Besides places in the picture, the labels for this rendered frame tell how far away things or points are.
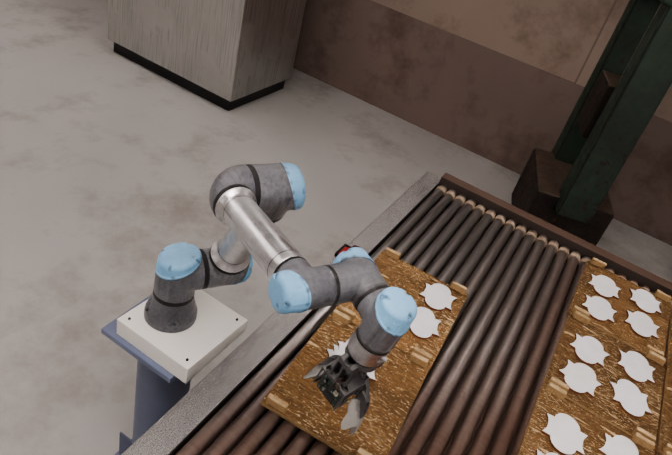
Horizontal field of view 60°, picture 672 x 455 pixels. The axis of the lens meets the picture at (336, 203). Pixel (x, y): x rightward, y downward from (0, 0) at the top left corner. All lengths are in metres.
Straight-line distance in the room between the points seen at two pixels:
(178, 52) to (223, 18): 0.60
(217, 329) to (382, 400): 0.52
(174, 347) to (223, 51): 3.34
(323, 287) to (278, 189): 0.38
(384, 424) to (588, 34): 3.83
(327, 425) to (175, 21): 3.94
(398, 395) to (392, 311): 0.75
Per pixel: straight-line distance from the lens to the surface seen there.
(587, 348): 2.23
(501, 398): 1.92
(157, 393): 1.97
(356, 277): 1.07
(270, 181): 1.34
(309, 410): 1.64
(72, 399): 2.79
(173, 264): 1.64
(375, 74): 5.57
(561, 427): 1.92
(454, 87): 5.29
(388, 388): 1.76
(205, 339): 1.76
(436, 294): 2.09
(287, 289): 1.00
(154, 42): 5.27
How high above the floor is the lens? 2.25
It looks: 34 degrees down
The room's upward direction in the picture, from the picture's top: 16 degrees clockwise
